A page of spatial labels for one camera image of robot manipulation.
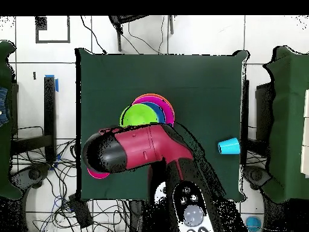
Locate blue bowl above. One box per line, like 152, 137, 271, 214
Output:
141, 101, 167, 124

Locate green bowl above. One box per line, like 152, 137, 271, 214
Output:
119, 103, 161, 128

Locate large pink bowl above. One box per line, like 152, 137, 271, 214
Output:
131, 95, 175, 127

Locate small pink-red bowl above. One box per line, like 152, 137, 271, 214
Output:
87, 167, 111, 180

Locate dark green tablecloth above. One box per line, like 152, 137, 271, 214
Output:
75, 47, 249, 202

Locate blue cup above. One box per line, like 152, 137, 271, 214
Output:
217, 137, 241, 155

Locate blue tape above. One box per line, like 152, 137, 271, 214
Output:
45, 74, 59, 92

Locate black swivel chair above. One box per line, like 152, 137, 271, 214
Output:
10, 164, 52, 192
243, 165, 272, 192

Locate black power strip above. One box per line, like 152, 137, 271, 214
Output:
67, 194, 94, 229

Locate green side table cloth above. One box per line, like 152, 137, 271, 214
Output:
261, 45, 309, 204
0, 40, 24, 201

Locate blue round object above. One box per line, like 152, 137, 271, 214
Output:
245, 216, 263, 232

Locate white box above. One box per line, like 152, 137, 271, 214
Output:
300, 88, 309, 179

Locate blue denim fabric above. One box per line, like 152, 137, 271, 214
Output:
0, 86, 11, 127

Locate tangled cables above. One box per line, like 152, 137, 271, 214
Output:
11, 138, 131, 232

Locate black cable with plug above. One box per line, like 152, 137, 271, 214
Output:
80, 16, 108, 54

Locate black table frame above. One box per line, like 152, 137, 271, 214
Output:
11, 76, 57, 163

